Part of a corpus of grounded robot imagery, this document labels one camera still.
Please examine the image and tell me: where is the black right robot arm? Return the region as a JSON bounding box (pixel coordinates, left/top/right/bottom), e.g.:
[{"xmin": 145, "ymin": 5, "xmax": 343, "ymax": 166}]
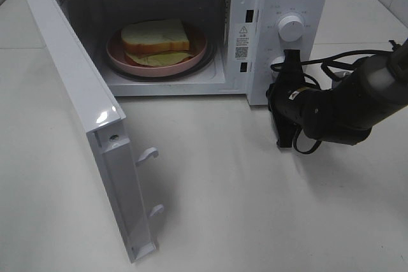
[{"xmin": 266, "ymin": 41, "xmax": 407, "ymax": 154}]

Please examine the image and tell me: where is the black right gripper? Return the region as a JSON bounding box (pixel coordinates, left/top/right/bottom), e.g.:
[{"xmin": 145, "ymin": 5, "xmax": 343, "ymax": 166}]
[{"xmin": 266, "ymin": 49, "xmax": 303, "ymax": 148}]

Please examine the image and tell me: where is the white warning label sticker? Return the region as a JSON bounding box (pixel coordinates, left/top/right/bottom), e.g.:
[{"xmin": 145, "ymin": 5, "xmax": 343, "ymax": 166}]
[{"xmin": 233, "ymin": 23, "xmax": 254, "ymax": 61}]

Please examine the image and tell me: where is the white timer knob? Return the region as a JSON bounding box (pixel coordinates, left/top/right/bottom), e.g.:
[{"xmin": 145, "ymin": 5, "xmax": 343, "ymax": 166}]
[{"xmin": 271, "ymin": 56, "xmax": 285, "ymax": 79}]

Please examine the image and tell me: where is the white microwave oven body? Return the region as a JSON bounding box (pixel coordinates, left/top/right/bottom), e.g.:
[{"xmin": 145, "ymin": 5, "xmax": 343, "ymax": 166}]
[{"xmin": 56, "ymin": 0, "xmax": 325, "ymax": 105}]

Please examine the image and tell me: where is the upper white power knob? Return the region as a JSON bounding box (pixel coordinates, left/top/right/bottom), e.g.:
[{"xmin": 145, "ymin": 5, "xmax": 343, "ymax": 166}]
[{"xmin": 277, "ymin": 14, "xmax": 304, "ymax": 42}]

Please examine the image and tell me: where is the sandwich with white bread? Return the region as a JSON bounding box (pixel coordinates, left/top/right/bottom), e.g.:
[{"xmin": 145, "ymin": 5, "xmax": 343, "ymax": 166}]
[{"xmin": 120, "ymin": 19, "xmax": 194, "ymax": 67}]

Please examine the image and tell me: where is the glass microwave turntable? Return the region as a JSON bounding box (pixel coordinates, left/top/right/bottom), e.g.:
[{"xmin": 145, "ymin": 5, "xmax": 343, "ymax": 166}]
[{"xmin": 105, "ymin": 39, "xmax": 217, "ymax": 82}]

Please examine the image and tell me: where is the pink plate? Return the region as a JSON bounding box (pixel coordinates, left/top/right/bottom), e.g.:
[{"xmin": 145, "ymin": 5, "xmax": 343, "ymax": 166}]
[{"xmin": 106, "ymin": 24, "xmax": 210, "ymax": 78}]

